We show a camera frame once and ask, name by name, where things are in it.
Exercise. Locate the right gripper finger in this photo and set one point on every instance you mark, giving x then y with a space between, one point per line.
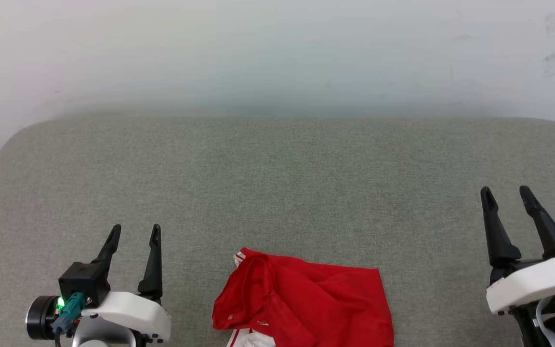
547 231
499 236

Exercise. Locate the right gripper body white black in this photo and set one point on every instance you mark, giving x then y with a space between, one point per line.
533 284

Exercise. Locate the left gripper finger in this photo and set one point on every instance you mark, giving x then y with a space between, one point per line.
154 270
111 246

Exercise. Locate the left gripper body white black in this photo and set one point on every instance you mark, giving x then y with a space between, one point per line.
133 313

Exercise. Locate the red basketball jersey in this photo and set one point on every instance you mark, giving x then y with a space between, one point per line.
316 303

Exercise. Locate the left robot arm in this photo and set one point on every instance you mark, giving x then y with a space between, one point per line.
99 336

